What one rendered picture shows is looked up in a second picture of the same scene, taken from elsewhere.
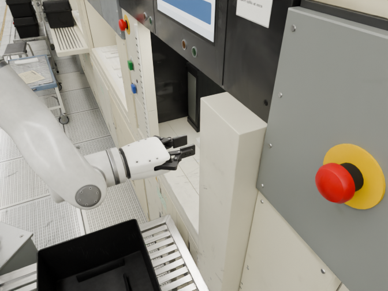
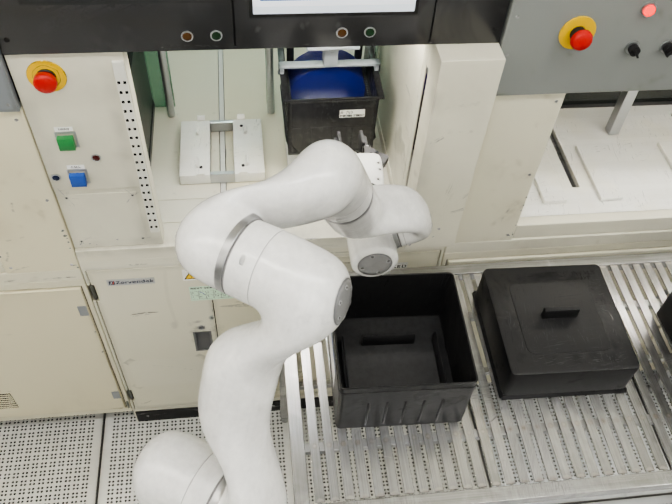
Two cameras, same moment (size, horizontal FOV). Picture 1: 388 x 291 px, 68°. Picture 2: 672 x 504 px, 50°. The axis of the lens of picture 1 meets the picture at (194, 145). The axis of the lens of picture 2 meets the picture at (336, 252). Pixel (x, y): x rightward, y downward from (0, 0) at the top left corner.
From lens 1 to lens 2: 124 cm
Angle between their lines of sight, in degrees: 53
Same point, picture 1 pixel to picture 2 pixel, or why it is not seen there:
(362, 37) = not seen: outside the picture
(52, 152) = (414, 200)
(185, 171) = not seen: hidden behind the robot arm
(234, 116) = (480, 53)
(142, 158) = (374, 173)
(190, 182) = not seen: hidden behind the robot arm
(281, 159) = (519, 57)
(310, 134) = (546, 27)
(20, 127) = (382, 209)
